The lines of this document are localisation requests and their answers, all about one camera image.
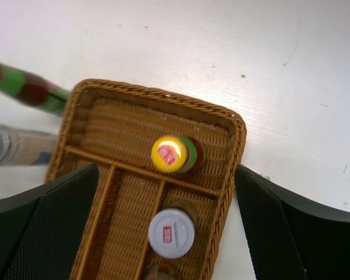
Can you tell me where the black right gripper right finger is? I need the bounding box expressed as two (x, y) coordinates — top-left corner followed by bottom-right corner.
(234, 164), (350, 280)

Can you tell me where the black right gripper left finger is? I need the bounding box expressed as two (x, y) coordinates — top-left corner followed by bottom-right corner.
(0, 163), (99, 279)

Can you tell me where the white spice jar silver lid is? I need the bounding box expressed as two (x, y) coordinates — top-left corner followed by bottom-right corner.
(0, 124), (58, 166)

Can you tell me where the dark jar white lid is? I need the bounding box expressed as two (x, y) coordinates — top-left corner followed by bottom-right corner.
(148, 206), (196, 259)
(143, 264), (181, 280)

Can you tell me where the red sauce bottle yellow cap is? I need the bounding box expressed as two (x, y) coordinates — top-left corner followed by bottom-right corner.
(0, 63), (70, 116)
(150, 135), (207, 173)

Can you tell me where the brown wicker divided basket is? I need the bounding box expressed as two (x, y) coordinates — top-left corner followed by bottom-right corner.
(46, 79), (247, 279)

